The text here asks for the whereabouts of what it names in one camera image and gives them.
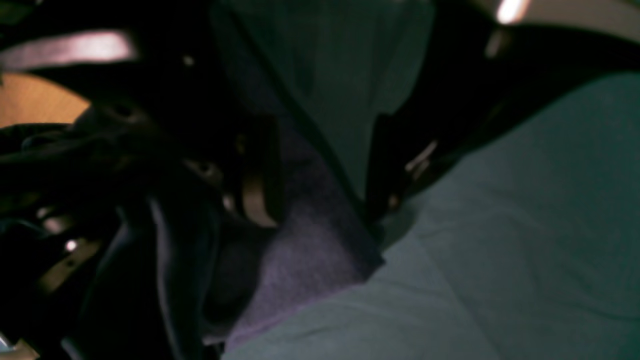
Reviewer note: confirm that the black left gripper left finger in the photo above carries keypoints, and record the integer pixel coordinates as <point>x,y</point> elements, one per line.
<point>154,65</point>

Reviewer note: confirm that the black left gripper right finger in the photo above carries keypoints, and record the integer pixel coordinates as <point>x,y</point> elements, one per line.
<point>488,67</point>

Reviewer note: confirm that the blue-grey T-shirt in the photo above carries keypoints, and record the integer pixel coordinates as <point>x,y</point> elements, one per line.
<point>183,280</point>

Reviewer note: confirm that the teal table cloth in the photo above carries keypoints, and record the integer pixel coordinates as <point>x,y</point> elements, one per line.
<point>527,249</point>

